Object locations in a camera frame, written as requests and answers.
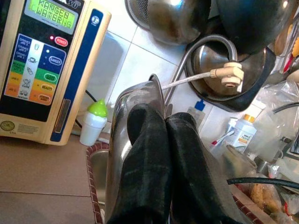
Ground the black ionizer power cable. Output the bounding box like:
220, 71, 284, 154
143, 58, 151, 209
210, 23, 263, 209
74, 90, 97, 129

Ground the clear plastic cup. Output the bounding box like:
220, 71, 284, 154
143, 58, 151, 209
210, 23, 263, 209
210, 118, 238, 159

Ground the hanging steel colander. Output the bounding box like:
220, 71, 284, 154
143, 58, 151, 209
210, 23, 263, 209
124, 0, 214, 47

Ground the steel gooseneck faucet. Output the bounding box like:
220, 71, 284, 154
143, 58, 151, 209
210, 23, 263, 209
163, 34, 239, 110

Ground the beige and blue water ionizer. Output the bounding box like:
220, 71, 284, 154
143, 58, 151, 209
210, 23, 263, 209
0, 0, 112, 146

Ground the wooden spatula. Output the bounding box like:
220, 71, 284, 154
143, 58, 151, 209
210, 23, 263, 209
273, 22, 294, 56

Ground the clear plastic bag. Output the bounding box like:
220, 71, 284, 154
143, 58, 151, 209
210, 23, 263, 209
254, 79, 299, 164

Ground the thin white hose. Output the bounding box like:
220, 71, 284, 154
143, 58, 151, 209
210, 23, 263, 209
161, 71, 214, 91

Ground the bagged fried food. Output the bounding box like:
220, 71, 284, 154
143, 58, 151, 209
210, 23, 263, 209
247, 183, 285, 214

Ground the beige faucet diverter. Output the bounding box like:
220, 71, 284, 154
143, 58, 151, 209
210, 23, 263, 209
209, 61, 245, 93

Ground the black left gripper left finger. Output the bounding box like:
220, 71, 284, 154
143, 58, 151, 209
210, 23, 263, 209
106, 102, 173, 224

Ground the red handled utensil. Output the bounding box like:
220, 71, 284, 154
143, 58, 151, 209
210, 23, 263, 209
282, 53, 295, 73

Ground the white and red toothbrush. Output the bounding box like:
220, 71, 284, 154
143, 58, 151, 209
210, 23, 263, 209
211, 130, 235, 146

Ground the hanging black wok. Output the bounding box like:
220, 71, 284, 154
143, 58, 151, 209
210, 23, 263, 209
214, 0, 297, 56

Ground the white bottle with orange cap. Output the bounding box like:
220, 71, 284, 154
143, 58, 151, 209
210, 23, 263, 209
233, 113, 257, 154

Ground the translucent plastic container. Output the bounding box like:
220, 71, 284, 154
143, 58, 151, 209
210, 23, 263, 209
221, 144, 257, 180

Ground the blue capped dish soap bottle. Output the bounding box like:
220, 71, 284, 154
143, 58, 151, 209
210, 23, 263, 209
185, 99, 212, 128

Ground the white bottle with green cap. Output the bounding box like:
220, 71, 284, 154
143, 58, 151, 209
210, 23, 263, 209
79, 98, 108, 147

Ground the stainless steel plate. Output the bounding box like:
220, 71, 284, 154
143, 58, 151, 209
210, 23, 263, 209
104, 73, 254, 224

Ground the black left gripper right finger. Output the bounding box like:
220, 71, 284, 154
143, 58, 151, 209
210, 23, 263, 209
166, 112, 237, 224

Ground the stainless steel sink basin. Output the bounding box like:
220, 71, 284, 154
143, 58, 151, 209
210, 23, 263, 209
90, 149, 109, 206

